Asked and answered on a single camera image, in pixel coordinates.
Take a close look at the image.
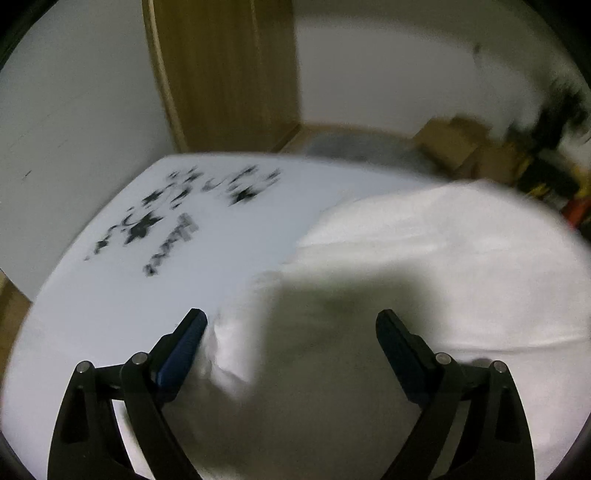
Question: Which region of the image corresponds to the large open cardboard box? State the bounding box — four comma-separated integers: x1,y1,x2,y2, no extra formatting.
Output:
443,134,527,188

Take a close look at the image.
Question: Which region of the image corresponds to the small cardboard box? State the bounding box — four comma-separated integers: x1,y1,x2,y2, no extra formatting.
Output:
413,115,485,160

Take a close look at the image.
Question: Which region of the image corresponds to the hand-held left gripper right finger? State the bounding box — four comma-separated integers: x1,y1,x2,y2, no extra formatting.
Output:
375,309,537,480

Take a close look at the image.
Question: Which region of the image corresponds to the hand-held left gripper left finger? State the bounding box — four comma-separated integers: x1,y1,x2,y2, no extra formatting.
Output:
46,308,208,480

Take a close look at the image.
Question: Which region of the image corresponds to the white puffer jacket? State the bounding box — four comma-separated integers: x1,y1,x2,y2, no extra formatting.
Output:
161,178,588,480

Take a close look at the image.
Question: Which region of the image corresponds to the red container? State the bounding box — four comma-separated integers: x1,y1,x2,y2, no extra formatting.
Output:
566,194,591,229

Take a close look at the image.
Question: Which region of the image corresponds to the black delivery box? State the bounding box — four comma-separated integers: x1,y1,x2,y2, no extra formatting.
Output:
517,152,583,206

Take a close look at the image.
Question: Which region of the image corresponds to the wooden door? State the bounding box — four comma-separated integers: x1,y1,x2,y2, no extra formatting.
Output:
141,0,302,154

